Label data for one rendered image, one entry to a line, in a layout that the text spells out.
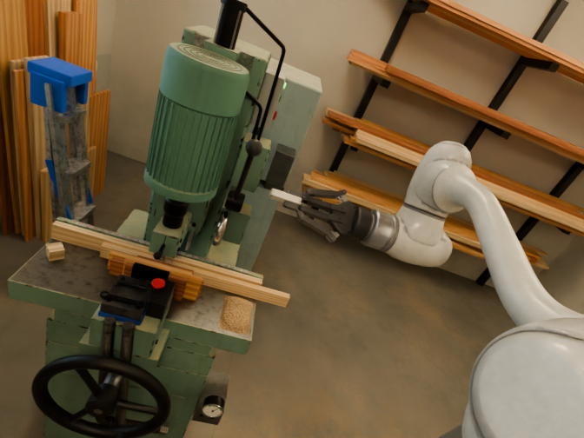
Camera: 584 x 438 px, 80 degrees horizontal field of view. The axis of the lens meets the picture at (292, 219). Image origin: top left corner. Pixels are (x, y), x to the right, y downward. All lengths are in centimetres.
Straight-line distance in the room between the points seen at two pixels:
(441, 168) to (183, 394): 96
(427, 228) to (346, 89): 238
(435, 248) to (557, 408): 60
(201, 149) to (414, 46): 256
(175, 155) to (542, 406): 71
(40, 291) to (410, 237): 88
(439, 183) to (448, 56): 251
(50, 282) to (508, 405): 96
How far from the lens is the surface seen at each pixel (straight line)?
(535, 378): 30
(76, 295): 101
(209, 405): 111
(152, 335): 87
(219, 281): 105
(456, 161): 83
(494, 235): 67
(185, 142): 78
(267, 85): 108
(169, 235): 94
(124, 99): 350
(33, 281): 105
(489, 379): 31
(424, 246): 84
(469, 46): 329
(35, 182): 238
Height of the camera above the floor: 164
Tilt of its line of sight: 28 degrees down
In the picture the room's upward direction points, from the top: 24 degrees clockwise
